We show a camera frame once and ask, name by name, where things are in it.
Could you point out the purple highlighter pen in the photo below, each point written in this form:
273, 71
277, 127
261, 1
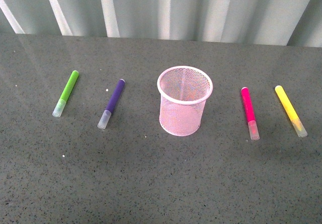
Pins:
111, 104

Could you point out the pink highlighter pen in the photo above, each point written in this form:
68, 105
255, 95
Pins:
250, 114

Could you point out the pink mesh pen cup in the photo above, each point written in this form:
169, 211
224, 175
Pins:
184, 91

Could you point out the green highlighter pen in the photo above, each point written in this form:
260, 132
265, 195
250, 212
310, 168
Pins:
58, 110

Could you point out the yellow highlighter pen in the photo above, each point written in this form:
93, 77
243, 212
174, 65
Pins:
290, 111

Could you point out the white vertical blinds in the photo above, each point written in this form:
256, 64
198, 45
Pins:
272, 22

